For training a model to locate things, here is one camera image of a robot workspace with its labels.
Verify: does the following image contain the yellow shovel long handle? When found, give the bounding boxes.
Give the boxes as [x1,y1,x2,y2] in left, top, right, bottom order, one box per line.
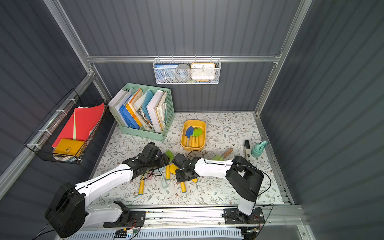
[170,164,187,193]

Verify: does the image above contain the blue shovel wooden handle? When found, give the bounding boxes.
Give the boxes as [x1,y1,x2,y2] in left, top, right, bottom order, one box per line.
[185,126,194,147]

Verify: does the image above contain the yellow plastic storage box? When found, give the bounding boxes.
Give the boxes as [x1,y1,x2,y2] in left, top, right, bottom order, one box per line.
[181,120,207,152]

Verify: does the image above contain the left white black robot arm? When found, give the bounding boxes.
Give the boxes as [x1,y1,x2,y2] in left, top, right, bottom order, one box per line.
[45,142,170,239]

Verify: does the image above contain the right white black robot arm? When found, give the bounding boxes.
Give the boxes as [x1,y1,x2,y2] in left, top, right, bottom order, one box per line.
[172,154,265,217]

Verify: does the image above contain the green file organizer box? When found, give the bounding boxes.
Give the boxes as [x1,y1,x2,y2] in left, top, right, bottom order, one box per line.
[109,84,175,142]

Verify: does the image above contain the blue box in basket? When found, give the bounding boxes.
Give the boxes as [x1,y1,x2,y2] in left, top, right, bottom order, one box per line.
[154,63,179,84]

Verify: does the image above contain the blue folders in organizer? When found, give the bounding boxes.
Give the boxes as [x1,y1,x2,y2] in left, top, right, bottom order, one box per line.
[119,94,140,130]

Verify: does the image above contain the white books in organizer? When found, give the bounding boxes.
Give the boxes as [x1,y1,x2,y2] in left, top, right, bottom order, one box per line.
[147,90,164,134]

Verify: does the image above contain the black marker pen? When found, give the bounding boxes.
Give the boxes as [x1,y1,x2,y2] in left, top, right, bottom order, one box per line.
[243,140,251,161]

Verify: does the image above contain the teal spray bottle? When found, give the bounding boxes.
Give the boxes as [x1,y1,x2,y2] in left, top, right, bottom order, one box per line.
[251,141,269,158]

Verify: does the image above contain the red folder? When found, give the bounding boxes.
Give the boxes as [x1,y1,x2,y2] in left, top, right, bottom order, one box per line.
[52,104,106,148]

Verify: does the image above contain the yellow wallet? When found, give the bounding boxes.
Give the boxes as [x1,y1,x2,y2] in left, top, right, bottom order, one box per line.
[53,139,85,157]

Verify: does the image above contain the grey tape roll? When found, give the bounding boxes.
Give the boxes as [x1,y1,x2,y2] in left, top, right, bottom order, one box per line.
[175,64,191,83]

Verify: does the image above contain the white orange alarm clock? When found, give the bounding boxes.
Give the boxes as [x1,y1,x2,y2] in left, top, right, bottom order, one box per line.
[191,63,216,82]

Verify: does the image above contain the light blue shovel mint handle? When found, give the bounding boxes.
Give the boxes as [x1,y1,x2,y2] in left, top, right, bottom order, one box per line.
[159,168,168,189]

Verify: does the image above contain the lime shovel yellow handle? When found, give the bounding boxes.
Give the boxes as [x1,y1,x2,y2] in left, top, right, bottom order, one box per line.
[165,150,174,181]

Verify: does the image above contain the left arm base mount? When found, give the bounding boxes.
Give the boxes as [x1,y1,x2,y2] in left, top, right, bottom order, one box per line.
[103,211,146,228]

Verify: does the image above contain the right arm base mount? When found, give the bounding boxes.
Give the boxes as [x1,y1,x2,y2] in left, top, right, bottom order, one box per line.
[222,208,265,225]

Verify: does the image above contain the black wire side basket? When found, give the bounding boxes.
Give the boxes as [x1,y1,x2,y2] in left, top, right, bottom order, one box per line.
[25,89,108,164]

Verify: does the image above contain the white wire hanging basket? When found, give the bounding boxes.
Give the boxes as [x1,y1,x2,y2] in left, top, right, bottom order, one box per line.
[152,57,222,85]

